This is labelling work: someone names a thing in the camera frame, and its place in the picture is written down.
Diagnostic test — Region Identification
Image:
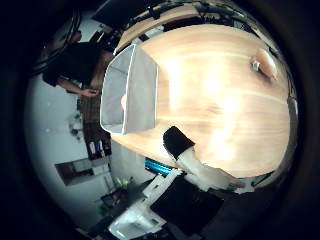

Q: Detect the tan plush toy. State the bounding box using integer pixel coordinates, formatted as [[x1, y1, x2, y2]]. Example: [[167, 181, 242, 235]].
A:
[[250, 48, 278, 80]]

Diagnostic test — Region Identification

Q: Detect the blue box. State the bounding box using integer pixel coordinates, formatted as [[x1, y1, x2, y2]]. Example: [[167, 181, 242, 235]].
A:
[[144, 157, 174, 176]]

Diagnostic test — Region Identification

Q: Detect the cluttered equipment cart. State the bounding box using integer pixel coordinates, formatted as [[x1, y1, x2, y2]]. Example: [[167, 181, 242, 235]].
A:
[[99, 176, 148, 214]]

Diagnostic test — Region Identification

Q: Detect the white plastic bin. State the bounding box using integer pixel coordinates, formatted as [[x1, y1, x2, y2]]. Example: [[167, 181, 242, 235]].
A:
[[99, 43, 159, 136]]

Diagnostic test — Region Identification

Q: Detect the dark wooden cabinet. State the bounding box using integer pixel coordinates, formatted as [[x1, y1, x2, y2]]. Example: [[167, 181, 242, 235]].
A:
[[78, 94, 113, 161]]

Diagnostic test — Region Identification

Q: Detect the green potted plant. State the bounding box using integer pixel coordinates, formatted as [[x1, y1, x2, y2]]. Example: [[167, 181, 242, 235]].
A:
[[68, 113, 84, 141]]

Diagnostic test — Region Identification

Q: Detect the wooden desk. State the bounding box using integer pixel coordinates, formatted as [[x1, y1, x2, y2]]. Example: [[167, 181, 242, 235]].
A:
[[114, 3, 248, 53]]

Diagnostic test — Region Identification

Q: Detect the person in black shirt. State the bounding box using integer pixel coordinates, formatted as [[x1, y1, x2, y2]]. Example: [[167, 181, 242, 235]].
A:
[[41, 29, 115, 99]]

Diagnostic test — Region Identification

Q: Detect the brown wall recess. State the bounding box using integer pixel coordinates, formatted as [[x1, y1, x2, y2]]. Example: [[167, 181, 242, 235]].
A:
[[54, 156, 113, 187]]

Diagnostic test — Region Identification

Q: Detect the black cable bundle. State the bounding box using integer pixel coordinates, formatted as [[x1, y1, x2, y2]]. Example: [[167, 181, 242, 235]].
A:
[[33, 9, 83, 76]]

